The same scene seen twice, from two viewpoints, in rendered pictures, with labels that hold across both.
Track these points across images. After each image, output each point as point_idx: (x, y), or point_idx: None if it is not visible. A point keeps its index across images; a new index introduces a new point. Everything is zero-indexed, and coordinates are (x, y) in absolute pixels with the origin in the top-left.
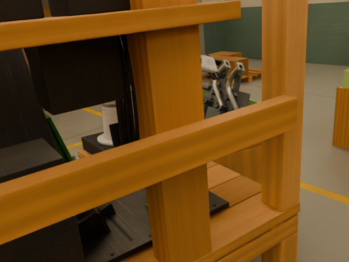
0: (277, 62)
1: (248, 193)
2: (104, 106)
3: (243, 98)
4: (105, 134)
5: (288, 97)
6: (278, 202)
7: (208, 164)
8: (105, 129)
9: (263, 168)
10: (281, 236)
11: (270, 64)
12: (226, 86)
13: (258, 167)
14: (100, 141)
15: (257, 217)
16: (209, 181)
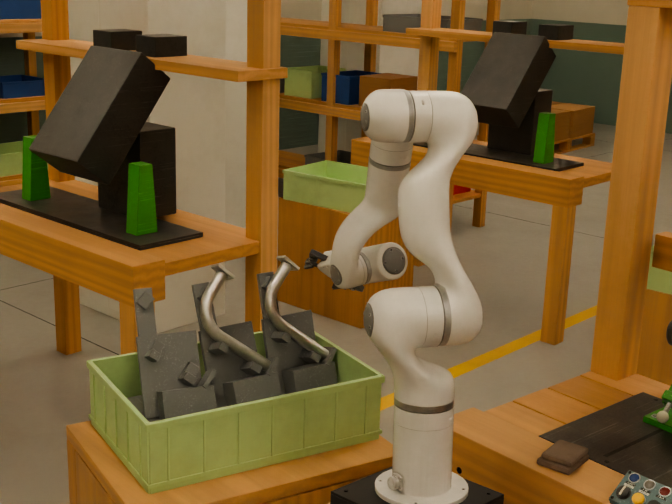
0: (651, 201)
1: (601, 386)
2: (451, 407)
3: (303, 323)
4: (446, 480)
5: (668, 233)
6: (634, 365)
7: (514, 407)
8: (447, 466)
9: (624, 335)
10: None
11: (645, 206)
12: (274, 314)
13: None
14: (459, 498)
15: (656, 386)
16: (575, 408)
